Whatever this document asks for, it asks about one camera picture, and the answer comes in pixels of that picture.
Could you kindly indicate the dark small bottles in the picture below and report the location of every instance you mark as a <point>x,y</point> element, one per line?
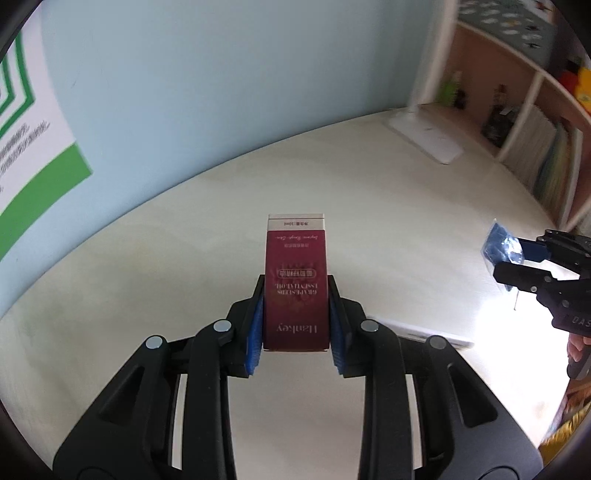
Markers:
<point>498,115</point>

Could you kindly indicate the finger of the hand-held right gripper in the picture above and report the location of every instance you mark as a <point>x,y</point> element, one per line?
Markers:
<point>563,249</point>
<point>521,275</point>

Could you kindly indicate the yellow plush toy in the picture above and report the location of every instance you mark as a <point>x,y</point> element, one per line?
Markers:
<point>577,83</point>

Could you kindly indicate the green white wall poster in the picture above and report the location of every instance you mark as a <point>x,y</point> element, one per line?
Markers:
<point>41,184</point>

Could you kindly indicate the grey patterned storage box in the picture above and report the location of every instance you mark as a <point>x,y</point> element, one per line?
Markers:
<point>508,23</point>

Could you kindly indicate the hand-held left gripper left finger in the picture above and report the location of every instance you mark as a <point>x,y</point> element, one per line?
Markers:
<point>256,325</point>

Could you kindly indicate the dark red carton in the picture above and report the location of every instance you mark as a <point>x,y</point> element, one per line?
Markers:
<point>296,295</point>

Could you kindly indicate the white cubby shelf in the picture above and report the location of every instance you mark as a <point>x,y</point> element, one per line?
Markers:
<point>531,92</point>

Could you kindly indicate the blue plastic packet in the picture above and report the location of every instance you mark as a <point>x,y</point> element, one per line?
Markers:
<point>501,247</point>

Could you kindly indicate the row of pale folders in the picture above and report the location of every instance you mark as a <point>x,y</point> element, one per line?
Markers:
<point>549,161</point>

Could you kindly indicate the person's right hand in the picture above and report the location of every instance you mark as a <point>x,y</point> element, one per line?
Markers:
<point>577,350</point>

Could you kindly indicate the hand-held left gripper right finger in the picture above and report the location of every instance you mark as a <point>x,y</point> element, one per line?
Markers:
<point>335,325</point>

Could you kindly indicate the green bottle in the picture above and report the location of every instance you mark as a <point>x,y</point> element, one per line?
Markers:
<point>449,90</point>

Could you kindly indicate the yellow patterned cloth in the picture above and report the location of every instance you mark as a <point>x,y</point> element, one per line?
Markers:
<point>563,424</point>

